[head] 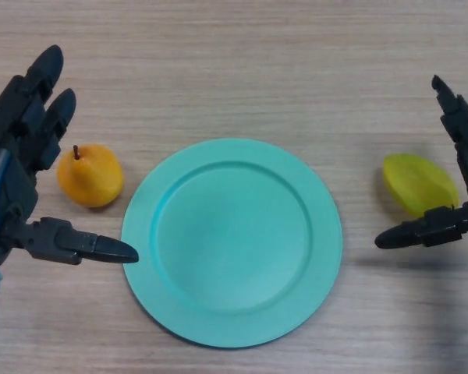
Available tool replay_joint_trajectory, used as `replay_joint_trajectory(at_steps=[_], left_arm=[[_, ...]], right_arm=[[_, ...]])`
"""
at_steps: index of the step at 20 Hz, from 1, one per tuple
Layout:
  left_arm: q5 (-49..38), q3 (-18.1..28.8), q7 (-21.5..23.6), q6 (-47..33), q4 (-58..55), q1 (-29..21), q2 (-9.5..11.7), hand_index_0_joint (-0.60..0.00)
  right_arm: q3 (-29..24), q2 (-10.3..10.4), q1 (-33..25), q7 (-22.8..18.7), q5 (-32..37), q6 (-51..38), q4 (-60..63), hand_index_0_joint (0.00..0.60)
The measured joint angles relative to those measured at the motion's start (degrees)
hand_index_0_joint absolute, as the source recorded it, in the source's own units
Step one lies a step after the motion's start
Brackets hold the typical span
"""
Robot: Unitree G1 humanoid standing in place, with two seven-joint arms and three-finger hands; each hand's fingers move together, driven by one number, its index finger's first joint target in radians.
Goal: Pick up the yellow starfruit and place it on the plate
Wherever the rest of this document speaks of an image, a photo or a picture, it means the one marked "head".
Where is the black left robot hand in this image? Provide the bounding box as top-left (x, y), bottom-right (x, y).
top-left (0, 44), bottom-right (140, 268)

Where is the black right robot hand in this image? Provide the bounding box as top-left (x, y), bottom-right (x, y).
top-left (374, 74), bottom-right (468, 250)

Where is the yellow starfruit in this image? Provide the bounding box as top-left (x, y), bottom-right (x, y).
top-left (381, 153), bottom-right (462, 218)

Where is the green round plate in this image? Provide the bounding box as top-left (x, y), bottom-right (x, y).
top-left (120, 139), bottom-right (343, 348)

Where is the orange yellow pear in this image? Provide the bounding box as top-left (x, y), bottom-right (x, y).
top-left (57, 143), bottom-right (125, 209)

